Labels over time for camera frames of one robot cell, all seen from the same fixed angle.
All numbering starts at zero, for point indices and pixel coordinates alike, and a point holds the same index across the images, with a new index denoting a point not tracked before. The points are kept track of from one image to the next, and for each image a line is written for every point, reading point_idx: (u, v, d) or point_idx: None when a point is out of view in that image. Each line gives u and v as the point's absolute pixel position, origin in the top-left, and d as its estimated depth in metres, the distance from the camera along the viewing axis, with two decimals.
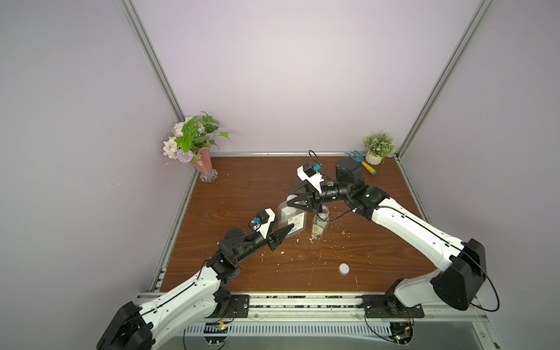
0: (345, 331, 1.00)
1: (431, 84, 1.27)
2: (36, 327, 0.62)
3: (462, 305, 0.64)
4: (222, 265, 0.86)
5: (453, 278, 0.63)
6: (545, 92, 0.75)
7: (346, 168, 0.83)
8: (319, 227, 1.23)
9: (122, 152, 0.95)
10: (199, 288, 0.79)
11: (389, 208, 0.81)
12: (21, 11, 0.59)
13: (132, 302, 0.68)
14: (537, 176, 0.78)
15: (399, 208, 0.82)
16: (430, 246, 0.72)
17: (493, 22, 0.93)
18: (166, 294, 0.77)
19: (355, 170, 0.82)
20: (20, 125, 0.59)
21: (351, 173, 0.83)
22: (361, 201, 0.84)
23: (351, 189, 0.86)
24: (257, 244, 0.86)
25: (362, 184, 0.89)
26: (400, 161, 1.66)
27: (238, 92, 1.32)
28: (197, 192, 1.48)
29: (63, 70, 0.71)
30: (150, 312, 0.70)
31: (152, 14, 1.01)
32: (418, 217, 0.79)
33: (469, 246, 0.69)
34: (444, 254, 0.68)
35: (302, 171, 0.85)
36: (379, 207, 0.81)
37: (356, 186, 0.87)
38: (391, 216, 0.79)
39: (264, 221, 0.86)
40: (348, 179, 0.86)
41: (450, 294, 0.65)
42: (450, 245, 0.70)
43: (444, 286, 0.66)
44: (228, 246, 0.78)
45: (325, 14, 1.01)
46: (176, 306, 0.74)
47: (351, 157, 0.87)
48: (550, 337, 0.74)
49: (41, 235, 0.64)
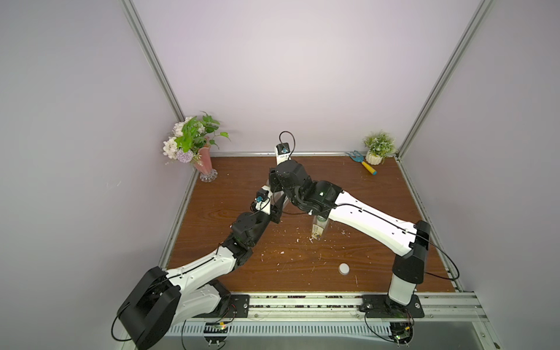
0: (345, 331, 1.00)
1: (431, 84, 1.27)
2: (36, 327, 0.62)
3: (416, 281, 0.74)
4: (236, 246, 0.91)
5: (413, 264, 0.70)
6: (546, 93, 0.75)
7: (287, 171, 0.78)
8: (319, 227, 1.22)
9: (122, 152, 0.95)
10: (217, 263, 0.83)
11: (345, 205, 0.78)
12: (21, 11, 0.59)
13: (157, 267, 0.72)
14: (537, 177, 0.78)
15: (354, 202, 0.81)
16: (389, 238, 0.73)
17: (493, 22, 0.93)
18: (189, 264, 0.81)
19: (295, 171, 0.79)
20: (20, 125, 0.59)
21: (294, 176, 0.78)
22: (314, 201, 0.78)
23: (300, 192, 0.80)
24: (265, 222, 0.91)
25: (310, 183, 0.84)
26: (400, 160, 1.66)
27: (238, 92, 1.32)
28: (197, 192, 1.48)
29: (63, 69, 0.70)
30: (176, 276, 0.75)
31: (151, 14, 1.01)
32: (374, 208, 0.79)
33: (419, 227, 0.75)
34: (404, 244, 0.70)
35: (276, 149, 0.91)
36: (334, 205, 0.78)
37: (303, 187, 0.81)
38: (349, 213, 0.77)
39: (266, 198, 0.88)
40: (292, 182, 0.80)
41: (408, 274, 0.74)
42: (407, 231, 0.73)
43: (402, 269, 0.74)
44: (240, 227, 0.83)
45: (326, 13, 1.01)
46: (199, 275, 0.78)
47: (288, 160, 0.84)
48: (550, 338, 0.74)
49: (41, 235, 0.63)
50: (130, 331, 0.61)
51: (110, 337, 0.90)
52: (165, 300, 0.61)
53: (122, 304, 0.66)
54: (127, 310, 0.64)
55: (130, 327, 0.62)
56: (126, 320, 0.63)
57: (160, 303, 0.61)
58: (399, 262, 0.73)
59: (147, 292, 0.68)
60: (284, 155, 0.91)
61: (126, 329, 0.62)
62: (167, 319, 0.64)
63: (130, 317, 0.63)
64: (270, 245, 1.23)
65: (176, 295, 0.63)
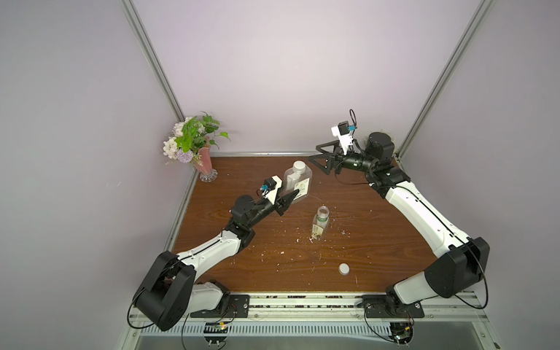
0: (345, 331, 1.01)
1: (430, 84, 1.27)
2: (36, 329, 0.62)
3: (447, 293, 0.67)
4: (238, 229, 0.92)
5: (445, 265, 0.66)
6: (546, 94, 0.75)
7: (378, 143, 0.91)
8: (319, 227, 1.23)
9: (121, 152, 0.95)
10: (224, 244, 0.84)
11: (405, 189, 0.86)
12: (20, 12, 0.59)
13: (168, 251, 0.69)
14: (537, 176, 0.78)
15: (415, 192, 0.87)
16: (433, 232, 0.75)
17: (494, 22, 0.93)
18: (198, 246, 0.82)
19: (385, 146, 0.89)
20: (19, 125, 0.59)
21: (381, 149, 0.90)
22: (380, 178, 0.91)
23: (375, 165, 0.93)
24: (267, 209, 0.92)
25: (388, 164, 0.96)
26: (400, 161, 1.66)
27: (238, 92, 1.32)
28: (197, 192, 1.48)
29: (63, 70, 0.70)
30: (188, 257, 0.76)
31: (151, 14, 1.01)
32: (431, 205, 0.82)
33: (474, 241, 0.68)
34: (444, 242, 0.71)
35: (335, 128, 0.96)
36: (395, 186, 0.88)
37: (381, 162, 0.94)
38: (405, 197, 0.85)
39: (273, 187, 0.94)
40: (378, 154, 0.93)
41: (439, 281, 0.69)
42: (455, 235, 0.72)
43: (435, 273, 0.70)
44: (240, 211, 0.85)
45: (326, 13, 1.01)
46: (209, 255, 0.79)
47: (386, 135, 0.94)
48: (550, 338, 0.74)
49: (40, 235, 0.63)
50: (150, 314, 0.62)
51: (109, 338, 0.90)
52: (181, 279, 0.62)
53: (138, 289, 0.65)
54: (144, 294, 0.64)
55: (149, 310, 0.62)
56: (143, 304, 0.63)
57: (176, 284, 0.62)
58: (434, 263, 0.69)
59: (161, 276, 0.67)
60: (347, 135, 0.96)
61: (146, 313, 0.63)
62: (185, 299, 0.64)
63: (147, 302, 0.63)
64: (270, 245, 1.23)
65: (192, 273, 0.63)
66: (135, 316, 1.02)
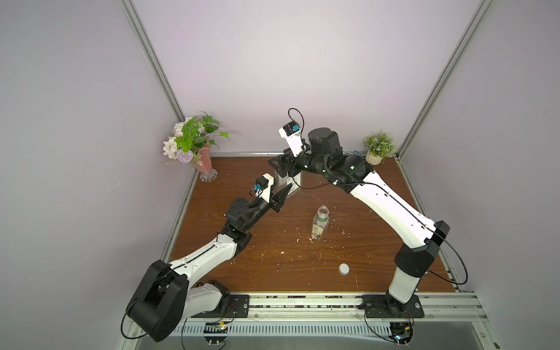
0: (345, 331, 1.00)
1: (430, 84, 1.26)
2: (36, 328, 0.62)
3: (417, 274, 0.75)
4: (235, 232, 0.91)
5: (422, 257, 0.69)
6: (545, 93, 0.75)
7: (320, 137, 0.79)
8: (319, 227, 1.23)
9: (121, 152, 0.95)
10: (219, 250, 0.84)
11: (372, 184, 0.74)
12: (21, 13, 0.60)
13: (160, 260, 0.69)
14: (537, 175, 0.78)
15: (382, 185, 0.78)
16: (407, 227, 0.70)
17: (493, 22, 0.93)
18: (192, 253, 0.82)
19: (329, 138, 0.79)
20: (23, 124, 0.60)
21: (327, 143, 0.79)
22: (342, 173, 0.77)
23: (328, 161, 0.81)
24: (262, 208, 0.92)
25: (340, 155, 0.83)
26: (400, 160, 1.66)
27: (238, 92, 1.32)
28: (197, 192, 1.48)
29: (63, 69, 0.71)
30: (181, 266, 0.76)
31: (151, 14, 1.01)
32: (399, 197, 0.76)
33: (439, 227, 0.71)
34: (418, 238, 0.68)
35: (281, 130, 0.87)
36: (363, 182, 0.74)
37: (332, 156, 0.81)
38: (374, 195, 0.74)
39: (264, 186, 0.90)
40: (325, 149, 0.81)
41: (410, 266, 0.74)
42: (426, 227, 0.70)
43: (407, 260, 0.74)
44: (235, 214, 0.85)
45: (325, 12, 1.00)
46: (203, 262, 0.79)
47: (324, 127, 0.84)
48: (552, 338, 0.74)
49: (41, 233, 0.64)
50: (144, 324, 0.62)
51: (109, 338, 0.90)
52: (174, 290, 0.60)
53: (131, 300, 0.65)
54: (137, 305, 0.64)
55: (142, 321, 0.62)
56: (136, 315, 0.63)
57: (168, 294, 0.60)
58: (410, 254, 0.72)
59: (154, 286, 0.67)
60: (294, 135, 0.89)
61: (140, 324, 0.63)
62: (179, 308, 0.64)
63: (141, 312, 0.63)
64: (270, 245, 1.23)
65: (185, 284, 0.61)
66: (130, 323, 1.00)
